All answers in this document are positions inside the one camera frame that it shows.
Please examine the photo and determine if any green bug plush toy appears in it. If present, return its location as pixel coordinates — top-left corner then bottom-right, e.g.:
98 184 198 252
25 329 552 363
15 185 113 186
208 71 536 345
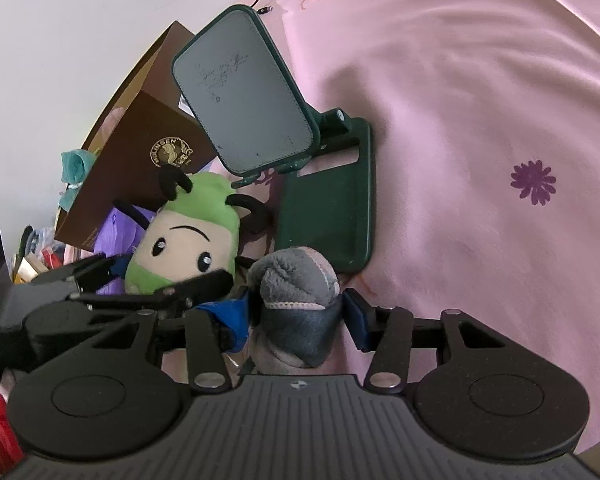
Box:
114 165 273 295

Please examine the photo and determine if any grey sock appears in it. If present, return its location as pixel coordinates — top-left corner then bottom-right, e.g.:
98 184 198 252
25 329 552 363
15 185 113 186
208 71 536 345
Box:
247 247 341 375

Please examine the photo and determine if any stack of books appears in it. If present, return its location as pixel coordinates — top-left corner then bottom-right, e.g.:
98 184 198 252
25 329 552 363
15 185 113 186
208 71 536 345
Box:
10 226 82 284

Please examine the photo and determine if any purple tissue pack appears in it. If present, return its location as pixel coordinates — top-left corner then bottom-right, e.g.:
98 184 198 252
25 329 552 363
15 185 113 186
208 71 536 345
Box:
94 207 156 295

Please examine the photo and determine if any teal cloth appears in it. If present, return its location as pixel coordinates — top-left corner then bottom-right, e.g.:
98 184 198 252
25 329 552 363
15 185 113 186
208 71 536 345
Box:
59 148 97 212

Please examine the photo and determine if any brown cardboard box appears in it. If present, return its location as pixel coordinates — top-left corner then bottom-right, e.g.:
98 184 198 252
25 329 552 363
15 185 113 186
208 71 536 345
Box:
55 22 215 250

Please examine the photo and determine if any dark green phone stand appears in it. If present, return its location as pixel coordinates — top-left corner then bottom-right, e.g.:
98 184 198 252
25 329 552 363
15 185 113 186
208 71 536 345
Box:
172 4 375 274

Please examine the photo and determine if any pink floral bedsheet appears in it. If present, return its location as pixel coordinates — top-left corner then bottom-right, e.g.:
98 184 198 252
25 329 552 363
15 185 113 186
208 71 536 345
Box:
264 0 600 448

